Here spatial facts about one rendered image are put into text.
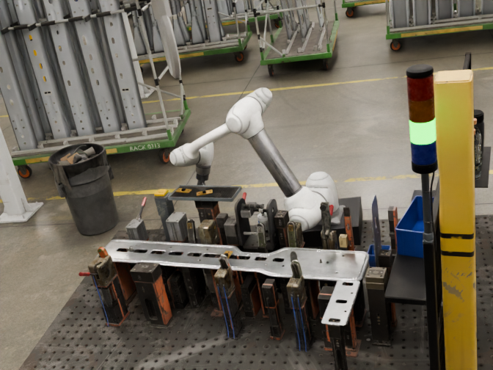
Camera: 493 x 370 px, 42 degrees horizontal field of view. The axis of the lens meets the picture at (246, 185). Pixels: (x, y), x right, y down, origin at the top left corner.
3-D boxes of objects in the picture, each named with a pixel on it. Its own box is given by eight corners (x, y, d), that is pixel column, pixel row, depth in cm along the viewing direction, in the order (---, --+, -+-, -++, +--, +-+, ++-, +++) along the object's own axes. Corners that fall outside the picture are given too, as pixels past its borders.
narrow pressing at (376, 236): (376, 274, 269) (370, 205, 254) (381, 260, 278) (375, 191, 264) (378, 275, 269) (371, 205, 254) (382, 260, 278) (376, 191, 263)
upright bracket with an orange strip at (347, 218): (353, 297, 307) (342, 208, 285) (353, 296, 308) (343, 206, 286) (359, 298, 305) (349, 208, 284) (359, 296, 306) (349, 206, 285)
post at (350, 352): (342, 355, 272) (334, 301, 260) (347, 338, 281) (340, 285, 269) (356, 357, 270) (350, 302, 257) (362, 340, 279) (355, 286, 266)
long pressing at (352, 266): (89, 263, 321) (89, 260, 320) (113, 239, 339) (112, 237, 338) (361, 283, 268) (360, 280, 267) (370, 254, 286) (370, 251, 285)
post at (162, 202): (170, 266, 360) (152, 197, 341) (176, 258, 366) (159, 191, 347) (182, 266, 357) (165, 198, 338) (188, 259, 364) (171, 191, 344)
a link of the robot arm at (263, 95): (246, 97, 345) (233, 107, 335) (265, 78, 332) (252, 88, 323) (262, 114, 346) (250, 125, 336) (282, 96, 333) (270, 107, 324)
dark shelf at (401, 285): (384, 302, 252) (383, 296, 251) (414, 194, 325) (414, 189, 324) (442, 307, 243) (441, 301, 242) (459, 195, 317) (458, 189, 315)
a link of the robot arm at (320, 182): (343, 201, 357) (337, 167, 347) (331, 219, 344) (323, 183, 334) (318, 199, 365) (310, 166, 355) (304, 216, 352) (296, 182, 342)
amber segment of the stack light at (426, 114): (407, 123, 170) (406, 101, 167) (411, 114, 175) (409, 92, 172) (433, 122, 167) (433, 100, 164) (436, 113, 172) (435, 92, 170)
